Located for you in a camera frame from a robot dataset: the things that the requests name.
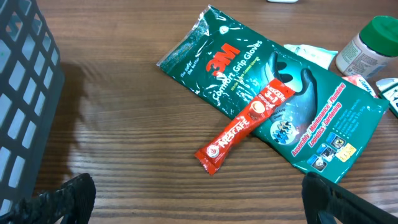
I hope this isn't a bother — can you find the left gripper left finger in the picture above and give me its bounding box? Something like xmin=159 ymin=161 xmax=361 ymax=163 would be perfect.
xmin=1 ymin=173 xmax=96 ymax=224

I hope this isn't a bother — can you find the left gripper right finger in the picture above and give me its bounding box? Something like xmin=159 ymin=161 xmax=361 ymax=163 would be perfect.
xmin=302 ymin=172 xmax=397 ymax=224

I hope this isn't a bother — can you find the red Nescafe stick sachet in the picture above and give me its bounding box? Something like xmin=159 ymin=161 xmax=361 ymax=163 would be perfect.
xmin=195 ymin=78 xmax=295 ymax=175

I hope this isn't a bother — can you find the red orange candy packet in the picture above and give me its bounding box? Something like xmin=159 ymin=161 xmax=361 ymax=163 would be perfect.
xmin=343 ymin=74 xmax=378 ymax=98

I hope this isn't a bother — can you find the green white small box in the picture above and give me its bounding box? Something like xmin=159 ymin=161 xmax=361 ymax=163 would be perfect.
xmin=376 ymin=78 xmax=398 ymax=117

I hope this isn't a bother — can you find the teal wet wipes packet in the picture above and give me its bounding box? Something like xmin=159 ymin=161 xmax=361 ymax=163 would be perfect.
xmin=284 ymin=44 xmax=338 ymax=70

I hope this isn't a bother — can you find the green lid jar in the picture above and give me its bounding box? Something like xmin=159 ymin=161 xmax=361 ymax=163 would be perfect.
xmin=335 ymin=16 xmax=397 ymax=78

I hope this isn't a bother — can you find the green 3M gloves bag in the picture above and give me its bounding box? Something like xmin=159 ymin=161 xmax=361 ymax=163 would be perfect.
xmin=158 ymin=6 xmax=389 ymax=182

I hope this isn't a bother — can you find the white barcode scanner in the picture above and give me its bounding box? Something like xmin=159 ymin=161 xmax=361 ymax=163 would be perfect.
xmin=267 ymin=0 xmax=298 ymax=4

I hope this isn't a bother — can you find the grey plastic basket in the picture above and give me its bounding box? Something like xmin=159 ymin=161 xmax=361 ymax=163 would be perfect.
xmin=1 ymin=0 xmax=65 ymax=215

